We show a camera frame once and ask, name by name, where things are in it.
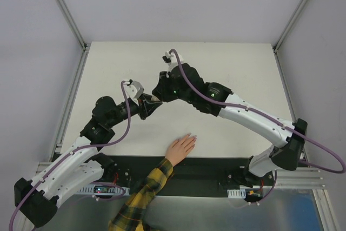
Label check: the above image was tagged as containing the person's hand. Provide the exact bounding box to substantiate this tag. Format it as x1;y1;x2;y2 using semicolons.
165;133;197;167

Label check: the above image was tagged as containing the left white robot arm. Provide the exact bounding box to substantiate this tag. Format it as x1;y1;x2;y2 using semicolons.
14;94;162;227

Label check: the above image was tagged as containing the left aluminium frame post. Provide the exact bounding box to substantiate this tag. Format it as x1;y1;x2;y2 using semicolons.
55;0;88;50

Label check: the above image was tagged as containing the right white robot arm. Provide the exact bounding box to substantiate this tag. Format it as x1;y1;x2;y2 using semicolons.
152;63;308;187

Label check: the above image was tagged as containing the right aluminium frame rail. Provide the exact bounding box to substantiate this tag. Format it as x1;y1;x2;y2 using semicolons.
272;49;341;231

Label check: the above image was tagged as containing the yellow plaid sleeve forearm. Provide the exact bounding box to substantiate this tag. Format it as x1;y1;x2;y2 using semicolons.
108;159;174;230

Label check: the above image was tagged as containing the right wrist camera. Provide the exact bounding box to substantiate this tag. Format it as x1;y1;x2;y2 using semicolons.
162;51;178;72

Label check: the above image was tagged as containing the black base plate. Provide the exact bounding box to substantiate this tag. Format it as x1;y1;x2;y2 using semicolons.
72;154;283;198

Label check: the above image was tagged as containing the purple cable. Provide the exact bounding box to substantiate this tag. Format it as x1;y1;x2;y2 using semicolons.
169;49;346;209
9;80;133;231

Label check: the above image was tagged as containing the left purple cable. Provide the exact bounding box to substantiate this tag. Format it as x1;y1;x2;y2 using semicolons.
9;80;133;231

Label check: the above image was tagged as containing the right white cable duct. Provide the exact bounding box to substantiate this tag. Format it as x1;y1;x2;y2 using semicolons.
227;189;246;199

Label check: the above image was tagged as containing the left white cable duct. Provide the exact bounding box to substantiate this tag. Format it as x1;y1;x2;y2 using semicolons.
75;184;130;196

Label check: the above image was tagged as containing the left aluminium frame rail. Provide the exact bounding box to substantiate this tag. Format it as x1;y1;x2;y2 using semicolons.
48;43;91;162

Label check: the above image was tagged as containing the white cable duct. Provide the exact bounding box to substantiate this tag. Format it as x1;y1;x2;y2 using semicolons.
75;184;130;196
227;189;246;199

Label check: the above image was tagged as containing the aluminium frame rail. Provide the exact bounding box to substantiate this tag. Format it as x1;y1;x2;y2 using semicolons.
272;49;341;231
48;43;91;162

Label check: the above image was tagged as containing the beige nail polish bottle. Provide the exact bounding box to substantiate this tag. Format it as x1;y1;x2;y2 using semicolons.
151;96;160;102

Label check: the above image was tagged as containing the aluminium frame post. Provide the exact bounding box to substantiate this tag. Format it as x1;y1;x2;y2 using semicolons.
273;0;310;54
55;0;88;50

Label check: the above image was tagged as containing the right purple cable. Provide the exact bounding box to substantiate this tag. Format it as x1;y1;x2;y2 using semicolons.
169;49;346;209

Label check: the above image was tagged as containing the right aluminium frame post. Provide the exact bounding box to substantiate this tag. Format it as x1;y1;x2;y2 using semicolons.
273;0;310;54

